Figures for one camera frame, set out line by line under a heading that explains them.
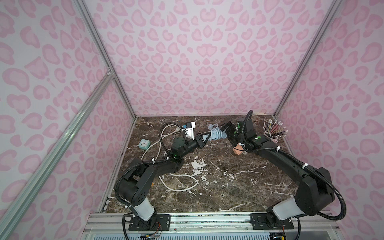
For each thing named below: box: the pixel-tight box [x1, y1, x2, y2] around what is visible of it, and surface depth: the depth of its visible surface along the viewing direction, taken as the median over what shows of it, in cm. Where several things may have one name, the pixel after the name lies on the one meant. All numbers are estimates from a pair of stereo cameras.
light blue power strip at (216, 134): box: [202, 127, 228, 141], surface depth 81 cm
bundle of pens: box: [262, 119, 289, 139], surface depth 97 cm
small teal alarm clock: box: [138, 138, 151, 150], surface depth 103 cm
